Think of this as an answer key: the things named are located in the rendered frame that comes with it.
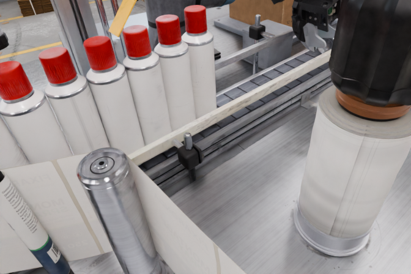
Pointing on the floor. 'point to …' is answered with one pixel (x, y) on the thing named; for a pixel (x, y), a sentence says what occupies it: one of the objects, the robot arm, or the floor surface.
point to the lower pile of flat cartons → (34, 2)
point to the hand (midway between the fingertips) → (311, 44)
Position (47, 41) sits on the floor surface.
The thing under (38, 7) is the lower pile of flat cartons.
